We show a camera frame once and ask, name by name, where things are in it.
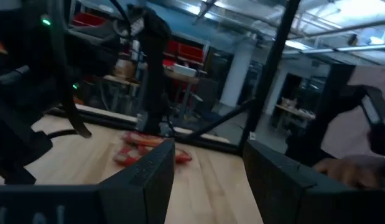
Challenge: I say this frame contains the white box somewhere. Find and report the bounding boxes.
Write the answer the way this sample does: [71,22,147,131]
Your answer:
[173,63,198,78]

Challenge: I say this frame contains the person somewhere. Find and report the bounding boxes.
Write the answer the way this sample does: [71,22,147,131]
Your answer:
[285,63,385,190]

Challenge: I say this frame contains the person's hand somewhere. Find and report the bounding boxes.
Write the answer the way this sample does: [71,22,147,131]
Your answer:
[312,154,384,190]

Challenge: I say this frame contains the red storage bin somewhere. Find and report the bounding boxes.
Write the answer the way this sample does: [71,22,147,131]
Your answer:
[165,39,205,63]
[72,11,106,27]

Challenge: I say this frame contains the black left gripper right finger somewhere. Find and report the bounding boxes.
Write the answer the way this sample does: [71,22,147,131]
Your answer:
[243,139,318,224]

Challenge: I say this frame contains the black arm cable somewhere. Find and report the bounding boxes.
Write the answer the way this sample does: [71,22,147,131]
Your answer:
[45,0,93,139]

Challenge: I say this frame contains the black slanted frame post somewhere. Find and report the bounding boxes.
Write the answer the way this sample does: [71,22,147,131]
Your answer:
[238,0,302,152]

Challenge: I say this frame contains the red popcorn bag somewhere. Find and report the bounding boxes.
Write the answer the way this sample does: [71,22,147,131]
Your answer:
[113,144,193,166]
[121,131,165,147]

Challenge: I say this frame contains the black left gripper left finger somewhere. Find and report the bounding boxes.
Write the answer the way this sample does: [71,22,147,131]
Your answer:
[98,138,176,224]

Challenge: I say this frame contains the wooden round table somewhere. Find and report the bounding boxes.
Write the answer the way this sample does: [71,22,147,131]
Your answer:
[162,68,201,121]

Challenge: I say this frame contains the white round pillar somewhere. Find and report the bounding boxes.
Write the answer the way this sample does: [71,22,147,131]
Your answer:
[219,39,256,108]

